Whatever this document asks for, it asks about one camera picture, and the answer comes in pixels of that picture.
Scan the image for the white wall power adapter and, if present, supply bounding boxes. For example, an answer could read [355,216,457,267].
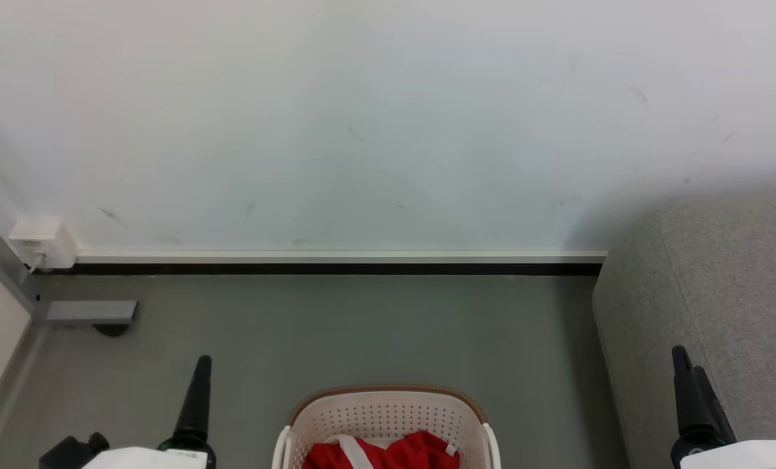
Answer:
[8,218,79,272]

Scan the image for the grey fabric sofa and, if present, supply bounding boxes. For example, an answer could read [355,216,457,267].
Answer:
[591,198,776,469]

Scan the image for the cream perforated laundry basket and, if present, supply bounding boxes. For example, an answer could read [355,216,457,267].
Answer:
[272,385,502,469]

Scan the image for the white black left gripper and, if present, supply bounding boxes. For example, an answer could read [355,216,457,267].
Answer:
[80,355,217,469]

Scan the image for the grey metal frame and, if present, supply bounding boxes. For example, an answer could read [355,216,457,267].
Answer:
[0,201,139,338]

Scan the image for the white and black baseboard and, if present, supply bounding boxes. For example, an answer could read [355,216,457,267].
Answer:
[35,249,609,277]

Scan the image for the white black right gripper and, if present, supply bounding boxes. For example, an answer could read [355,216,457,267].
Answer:
[670,345,776,469]

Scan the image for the red garment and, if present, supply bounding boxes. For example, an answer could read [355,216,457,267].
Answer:
[302,430,461,469]

